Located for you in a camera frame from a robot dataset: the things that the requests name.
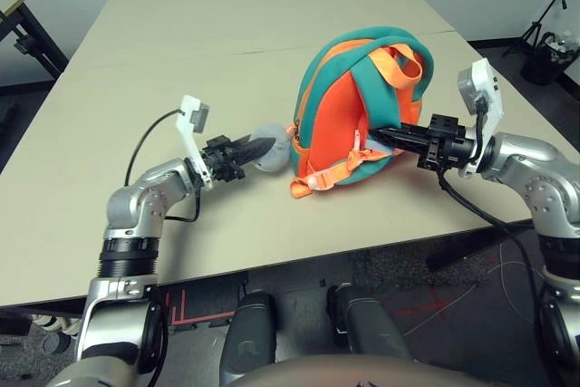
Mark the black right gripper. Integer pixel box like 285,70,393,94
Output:
368,113,479,171

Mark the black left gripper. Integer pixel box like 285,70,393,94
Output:
198,132,280,182

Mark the grey white plush toy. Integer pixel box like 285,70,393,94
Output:
249,122,293,175

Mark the teal and orange backpack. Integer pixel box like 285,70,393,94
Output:
288,24,436,200

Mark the black table leg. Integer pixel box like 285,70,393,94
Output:
425,223,505,275

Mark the black trash bin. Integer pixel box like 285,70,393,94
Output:
520,32,580,86

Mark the grey robot left leg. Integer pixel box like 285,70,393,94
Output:
224,289,279,382

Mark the grey robot leg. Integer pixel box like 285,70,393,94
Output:
224,289,279,382
325,283,411,359

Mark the black tripod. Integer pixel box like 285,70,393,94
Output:
504,0,580,58

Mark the grey robot right leg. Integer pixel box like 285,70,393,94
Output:
325,283,411,359

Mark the grey robot torso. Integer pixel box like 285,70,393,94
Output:
226,353,499,387

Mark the white striped sneaker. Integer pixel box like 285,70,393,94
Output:
30,311,76,334

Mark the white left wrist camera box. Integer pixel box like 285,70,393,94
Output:
175,94,215,190

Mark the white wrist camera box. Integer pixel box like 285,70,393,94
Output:
456,58,506,179
175,94,215,190

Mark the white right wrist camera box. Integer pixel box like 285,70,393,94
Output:
456,58,506,179

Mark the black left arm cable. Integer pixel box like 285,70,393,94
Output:
125,109,203,225

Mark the thin white floor cable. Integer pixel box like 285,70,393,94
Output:
401,241,546,339

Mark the black metal side table frame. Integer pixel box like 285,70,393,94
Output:
0,0,70,83

